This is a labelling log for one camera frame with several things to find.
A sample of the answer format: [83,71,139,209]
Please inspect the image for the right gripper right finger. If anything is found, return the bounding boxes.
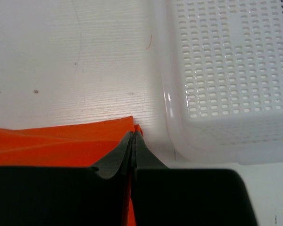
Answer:
[131,132,258,226]

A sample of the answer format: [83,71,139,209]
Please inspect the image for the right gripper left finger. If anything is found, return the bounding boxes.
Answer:
[0,132,133,226]

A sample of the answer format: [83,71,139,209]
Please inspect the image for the orange t shirt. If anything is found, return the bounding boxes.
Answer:
[0,116,141,225]

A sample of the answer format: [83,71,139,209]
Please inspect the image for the white plastic mesh basket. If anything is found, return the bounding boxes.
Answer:
[150,0,283,165]

